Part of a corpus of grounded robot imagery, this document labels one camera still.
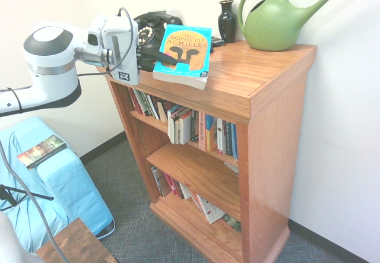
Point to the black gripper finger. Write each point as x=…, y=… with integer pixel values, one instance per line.
x=161, y=58

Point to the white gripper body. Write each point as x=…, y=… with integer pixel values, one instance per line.
x=124, y=49

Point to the teal Song of Achilles book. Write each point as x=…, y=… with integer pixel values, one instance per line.
x=193, y=37

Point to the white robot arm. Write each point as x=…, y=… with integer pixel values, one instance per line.
x=50, y=67

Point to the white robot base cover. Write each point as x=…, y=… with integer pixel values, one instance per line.
x=10, y=242

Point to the green spine book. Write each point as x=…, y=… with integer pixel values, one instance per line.
x=142, y=102

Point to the maroon book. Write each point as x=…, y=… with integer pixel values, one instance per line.
x=133, y=99

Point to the tan leaning book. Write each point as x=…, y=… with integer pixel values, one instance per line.
x=162, y=111

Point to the thin black book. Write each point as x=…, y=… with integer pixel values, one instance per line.
x=194, y=126

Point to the pink orange book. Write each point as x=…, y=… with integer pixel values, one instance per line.
x=202, y=132

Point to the yellow and blue book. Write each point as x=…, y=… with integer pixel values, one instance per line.
x=210, y=135

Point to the white spine book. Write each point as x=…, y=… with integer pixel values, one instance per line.
x=220, y=138

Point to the dark grey book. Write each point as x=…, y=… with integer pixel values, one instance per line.
x=227, y=139

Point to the blue spine book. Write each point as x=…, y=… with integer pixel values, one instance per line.
x=234, y=142

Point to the patterned flat book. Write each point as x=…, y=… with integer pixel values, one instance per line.
x=232, y=168

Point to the small white book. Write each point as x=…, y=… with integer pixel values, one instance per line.
x=185, y=192

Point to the white book with red marks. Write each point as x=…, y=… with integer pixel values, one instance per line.
x=210, y=211

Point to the green picture book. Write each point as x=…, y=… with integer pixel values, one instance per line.
x=231, y=223

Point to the black rotary telephone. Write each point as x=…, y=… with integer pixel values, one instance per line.
x=154, y=22

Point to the small black device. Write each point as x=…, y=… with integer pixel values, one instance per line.
x=216, y=41

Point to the paperback with white pages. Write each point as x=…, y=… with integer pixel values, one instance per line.
x=171, y=126

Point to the black vase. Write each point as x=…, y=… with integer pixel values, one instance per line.
x=227, y=22

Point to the paperback with orange spine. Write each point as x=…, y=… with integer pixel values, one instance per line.
x=178, y=132

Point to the green watering can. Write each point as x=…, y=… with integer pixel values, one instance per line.
x=267, y=28

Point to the paperback with landscape cover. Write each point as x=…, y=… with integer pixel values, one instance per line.
x=41, y=151

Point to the orange wooden bookshelf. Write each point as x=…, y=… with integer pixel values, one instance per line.
x=267, y=156

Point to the light blue covered chair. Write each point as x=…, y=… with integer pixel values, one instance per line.
x=68, y=185

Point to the black tripod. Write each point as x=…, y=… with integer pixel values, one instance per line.
x=9, y=199

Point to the brown wooden table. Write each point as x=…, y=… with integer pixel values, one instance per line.
x=77, y=242

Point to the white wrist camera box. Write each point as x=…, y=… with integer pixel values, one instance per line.
x=95, y=34

